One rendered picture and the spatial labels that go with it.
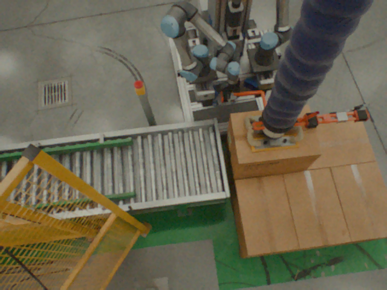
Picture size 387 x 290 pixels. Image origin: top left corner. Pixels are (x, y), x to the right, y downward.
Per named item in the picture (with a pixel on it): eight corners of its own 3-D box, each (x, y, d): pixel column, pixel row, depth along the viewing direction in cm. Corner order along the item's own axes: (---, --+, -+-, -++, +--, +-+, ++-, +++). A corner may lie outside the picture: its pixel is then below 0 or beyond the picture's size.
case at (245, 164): (233, 179, 259) (238, 164, 222) (226, 135, 274) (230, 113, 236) (305, 170, 260) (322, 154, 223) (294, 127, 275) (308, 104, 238)
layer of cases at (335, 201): (242, 257, 274) (248, 255, 237) (224, 151, 311) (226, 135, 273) (376, 239, 277) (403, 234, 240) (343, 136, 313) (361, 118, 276)
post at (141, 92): (154, 141, 332) (135, 90, 239) (153, 135, 335) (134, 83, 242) (161, 140, 332) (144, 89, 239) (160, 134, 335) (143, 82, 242)
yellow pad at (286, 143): (251, 152, 224) (253, 150, 220) (249, 139, 228) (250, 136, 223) (299, 147, 225) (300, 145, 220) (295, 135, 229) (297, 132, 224)
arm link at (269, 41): (254, 48, 234) (257, 36, 222) (268, 40, 237) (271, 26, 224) (265, 59, 230) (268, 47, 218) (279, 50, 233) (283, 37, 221)
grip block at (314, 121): (305, 128, 219) (308, 125, 214) (302, 116, 223) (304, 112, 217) (317, 127, 219) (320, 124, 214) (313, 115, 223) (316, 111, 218)
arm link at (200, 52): (211, 58, 232) (211, 45, 219) (203, 71, 228) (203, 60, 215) (197, 52, 234) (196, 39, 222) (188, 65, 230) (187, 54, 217)
